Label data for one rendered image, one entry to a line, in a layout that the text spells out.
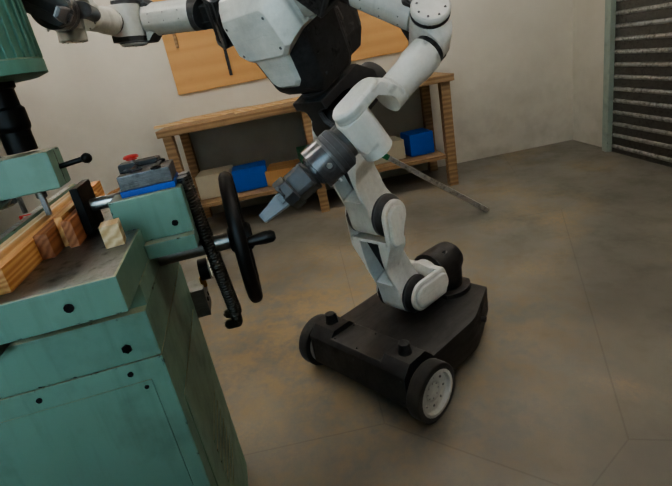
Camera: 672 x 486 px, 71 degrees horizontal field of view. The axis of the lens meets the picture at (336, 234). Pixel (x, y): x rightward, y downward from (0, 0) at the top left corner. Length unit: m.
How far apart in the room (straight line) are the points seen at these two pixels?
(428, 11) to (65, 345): 0.87
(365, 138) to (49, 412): 0.73
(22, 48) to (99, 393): 0.60
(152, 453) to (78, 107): 3.73
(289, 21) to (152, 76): 3.15
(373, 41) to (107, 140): 2.37
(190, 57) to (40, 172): 3.27
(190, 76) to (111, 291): 3.54
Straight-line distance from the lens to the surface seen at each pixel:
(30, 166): 1.02
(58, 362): 0.93
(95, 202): 1.03
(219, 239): 1.02
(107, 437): 1.00
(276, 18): 1.21
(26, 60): 0.99
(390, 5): 1.06
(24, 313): 0.81
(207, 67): 4.19
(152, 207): 0.95
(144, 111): 4.33
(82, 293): 0.77
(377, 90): 0.90
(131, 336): 0.88
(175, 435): 1.00
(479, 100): 4.52
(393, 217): 1.51
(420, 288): 1.70
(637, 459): 1.61
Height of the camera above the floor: 1.14
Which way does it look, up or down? 21 degrees down
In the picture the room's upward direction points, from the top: 11 degrees counter-clockwise
